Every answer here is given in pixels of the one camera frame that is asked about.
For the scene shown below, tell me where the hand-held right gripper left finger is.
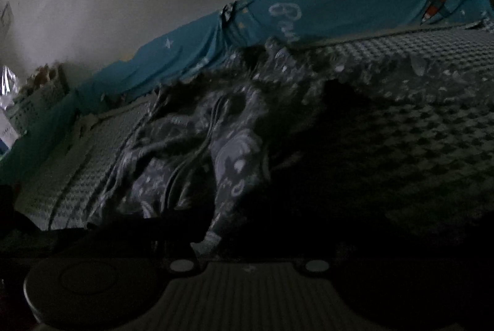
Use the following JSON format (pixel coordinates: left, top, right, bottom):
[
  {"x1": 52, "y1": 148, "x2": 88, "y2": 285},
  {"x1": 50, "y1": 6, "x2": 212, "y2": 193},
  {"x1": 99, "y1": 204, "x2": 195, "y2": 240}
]
[{"x1": 50, "y1": 217, "x2": 209, "y2": 274}]

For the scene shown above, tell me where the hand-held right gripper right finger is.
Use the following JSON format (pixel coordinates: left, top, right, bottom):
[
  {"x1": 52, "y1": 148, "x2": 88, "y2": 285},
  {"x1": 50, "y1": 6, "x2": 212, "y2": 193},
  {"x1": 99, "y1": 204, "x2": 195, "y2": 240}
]
[{"x1": 251, "y1": 207, "x2": 456, "y2": 274}]

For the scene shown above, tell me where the grey patterned garment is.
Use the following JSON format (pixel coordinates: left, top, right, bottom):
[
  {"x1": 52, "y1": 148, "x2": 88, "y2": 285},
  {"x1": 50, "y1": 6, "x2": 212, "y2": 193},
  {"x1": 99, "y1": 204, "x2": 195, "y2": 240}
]
[{"x1": 89, "y1": 36, "x2": 494, "y2": 258}]

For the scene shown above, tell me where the houndstooth blanket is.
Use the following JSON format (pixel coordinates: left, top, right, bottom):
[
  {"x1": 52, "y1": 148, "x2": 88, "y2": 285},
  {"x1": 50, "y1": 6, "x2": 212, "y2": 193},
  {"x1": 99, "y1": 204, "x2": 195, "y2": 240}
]
[{"x1": 15, "y1": 22, "x2": 494, "y2": 258}]

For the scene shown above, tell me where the perforated plastic basket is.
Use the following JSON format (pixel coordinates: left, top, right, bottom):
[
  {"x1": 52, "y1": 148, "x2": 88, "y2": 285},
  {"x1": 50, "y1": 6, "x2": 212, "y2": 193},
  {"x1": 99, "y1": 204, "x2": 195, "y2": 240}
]
[{"x1": 11, "y1": 65, "x2": 74, "y2": 136}]

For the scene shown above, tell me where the white carton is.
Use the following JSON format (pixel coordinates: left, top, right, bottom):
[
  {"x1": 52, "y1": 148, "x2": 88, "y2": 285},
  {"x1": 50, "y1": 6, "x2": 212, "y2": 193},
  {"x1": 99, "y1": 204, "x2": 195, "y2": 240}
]
[{"x1": 0, "y1": 111, "x2": 21, "y2": 159}]

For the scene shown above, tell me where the dried plant bundle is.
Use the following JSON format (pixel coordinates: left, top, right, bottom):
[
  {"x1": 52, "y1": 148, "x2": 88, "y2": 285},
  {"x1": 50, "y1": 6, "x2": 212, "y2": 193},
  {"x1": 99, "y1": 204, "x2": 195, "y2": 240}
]
[{"x1": 30, "y1": 63, "x2": 64, "y2": 89}]

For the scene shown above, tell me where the crinkled plastic bag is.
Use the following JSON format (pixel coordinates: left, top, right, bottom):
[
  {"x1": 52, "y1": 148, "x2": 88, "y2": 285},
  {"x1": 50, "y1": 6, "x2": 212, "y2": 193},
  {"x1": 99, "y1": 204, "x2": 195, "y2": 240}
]
[{"x1": 0, "y1": 65, "x2": 21, "y2": 111}]

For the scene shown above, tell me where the teal printed bed sheet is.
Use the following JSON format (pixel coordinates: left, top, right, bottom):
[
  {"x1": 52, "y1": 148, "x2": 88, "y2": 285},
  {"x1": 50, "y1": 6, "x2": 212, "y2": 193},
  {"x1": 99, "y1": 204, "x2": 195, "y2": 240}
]
[{"x1": 0, "y1": 0, "x2": 494, "y2": 187}]

